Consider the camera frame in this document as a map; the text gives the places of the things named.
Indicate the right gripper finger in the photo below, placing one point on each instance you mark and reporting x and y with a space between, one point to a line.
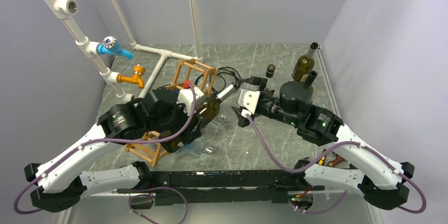
242 114
256 81

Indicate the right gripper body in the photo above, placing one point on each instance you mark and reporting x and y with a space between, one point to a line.
270 106

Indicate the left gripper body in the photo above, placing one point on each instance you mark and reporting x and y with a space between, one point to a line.
185 137

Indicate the clear liquor bottle black cap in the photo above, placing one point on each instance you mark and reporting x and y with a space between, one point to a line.
270 70

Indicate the tall blue square bottle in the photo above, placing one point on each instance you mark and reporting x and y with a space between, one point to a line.
220 118

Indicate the dark wine bottle front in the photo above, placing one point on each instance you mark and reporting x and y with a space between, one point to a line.
208 111

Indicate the dark wine bottle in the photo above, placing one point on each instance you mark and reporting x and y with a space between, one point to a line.
311 76
208 111

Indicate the wooden wine rack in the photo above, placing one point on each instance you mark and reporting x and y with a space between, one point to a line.
179 86

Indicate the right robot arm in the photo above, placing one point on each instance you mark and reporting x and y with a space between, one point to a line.
381 181

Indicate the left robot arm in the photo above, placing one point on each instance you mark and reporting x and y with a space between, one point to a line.
63 181

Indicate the green wine bottle rear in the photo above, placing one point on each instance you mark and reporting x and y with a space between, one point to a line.
305 63

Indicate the dark wine bottle right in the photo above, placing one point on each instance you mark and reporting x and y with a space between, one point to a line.
311 76

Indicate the yellow black screwdriver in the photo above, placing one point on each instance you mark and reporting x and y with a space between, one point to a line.
321 161

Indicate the orange plastic faucet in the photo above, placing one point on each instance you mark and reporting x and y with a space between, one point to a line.
135 79

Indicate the brown faucet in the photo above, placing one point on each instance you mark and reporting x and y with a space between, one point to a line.
338 159

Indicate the blue plastic faucet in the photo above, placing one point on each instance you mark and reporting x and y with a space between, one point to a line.
110 45

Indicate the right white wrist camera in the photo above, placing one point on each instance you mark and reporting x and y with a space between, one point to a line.
248 100

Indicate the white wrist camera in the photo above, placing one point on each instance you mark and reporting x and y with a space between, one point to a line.
185 96
248 100

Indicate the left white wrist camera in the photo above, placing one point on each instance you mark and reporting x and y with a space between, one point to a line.
185 96

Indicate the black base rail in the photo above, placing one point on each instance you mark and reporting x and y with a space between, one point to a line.
275 186

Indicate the white PVC pipe frame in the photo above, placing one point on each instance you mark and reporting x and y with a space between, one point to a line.
66 9

